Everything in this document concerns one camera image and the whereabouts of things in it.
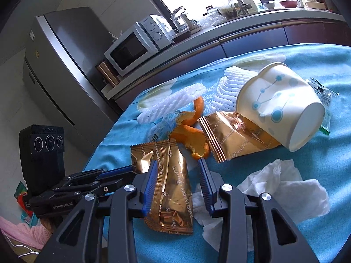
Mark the dotted white paper cup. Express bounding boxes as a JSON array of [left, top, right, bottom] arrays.
[[236, 62, 326, 152]]

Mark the copper metal canister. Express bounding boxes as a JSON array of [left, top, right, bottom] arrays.
[[95, 59, 120, 86]]

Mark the small white tissue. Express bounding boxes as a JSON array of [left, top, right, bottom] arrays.
[[192, 183, 240, 252]]

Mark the green white snack packet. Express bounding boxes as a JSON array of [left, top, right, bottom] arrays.
[[307, 77, 340, 137]]

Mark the kitchen counter with dark cabinets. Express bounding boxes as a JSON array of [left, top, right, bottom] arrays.
[[100, 5, 351, 110]]

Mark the curled orange peel strip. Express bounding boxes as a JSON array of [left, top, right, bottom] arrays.
[[175, 96, 206, 126]]

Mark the white bowl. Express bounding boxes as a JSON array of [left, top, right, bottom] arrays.
[[259, 0, 281, 9]]

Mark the blue floral tablecloth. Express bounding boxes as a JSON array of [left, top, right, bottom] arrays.
[[82, 43, 351, 263]]

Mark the clear plastic wrapper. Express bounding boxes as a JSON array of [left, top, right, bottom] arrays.
[[148, 114, 181, 143]]

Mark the gold snack wrapper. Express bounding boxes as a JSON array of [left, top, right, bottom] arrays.
[[198, 111, 282, 164], [130, 138, 194, 236]]

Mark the white foam fruit net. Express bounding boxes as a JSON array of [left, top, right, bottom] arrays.
[[212, 66, 260, 110], [136, 84, 207, 124]]

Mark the grey refrigerator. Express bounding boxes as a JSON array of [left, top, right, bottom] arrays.
[[22, 7, 130, 136]]

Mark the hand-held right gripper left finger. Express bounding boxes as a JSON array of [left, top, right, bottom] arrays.
[[36, 159, 159, 263]]

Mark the clear plastic bag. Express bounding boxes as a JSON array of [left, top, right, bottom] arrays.
[[197, 12, 226, 28]]

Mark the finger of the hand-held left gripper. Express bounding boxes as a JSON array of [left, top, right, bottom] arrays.
[[65, 165, 136, 185], [52, 179, 124, 198]]

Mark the flat gold snack wrapper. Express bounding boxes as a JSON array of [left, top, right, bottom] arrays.
[[198, 111, 282, 164]]

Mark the person's left forearm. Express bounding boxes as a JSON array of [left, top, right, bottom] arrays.
[[0, 215, 59, 251]]

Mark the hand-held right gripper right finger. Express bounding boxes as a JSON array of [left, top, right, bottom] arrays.
[[198, 157, 320, 263]]

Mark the white plastic bottle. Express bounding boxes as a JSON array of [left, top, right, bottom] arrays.
[[237, 0, 260, 13]]

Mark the red green packet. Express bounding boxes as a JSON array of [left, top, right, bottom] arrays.
[[14, 182, 39, 226]]

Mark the white microwave oven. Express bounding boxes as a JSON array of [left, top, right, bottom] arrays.
[[104, 15, 175, 77]]

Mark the clear blender jug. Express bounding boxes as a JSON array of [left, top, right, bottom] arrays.
[[170, 5, 193, 43]]

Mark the large orange peel piece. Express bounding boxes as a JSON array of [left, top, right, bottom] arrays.
[[169, 124, 211, 161]]

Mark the large crumpled white tissue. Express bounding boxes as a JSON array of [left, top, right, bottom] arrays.
[[237, 158, 331, 223]]

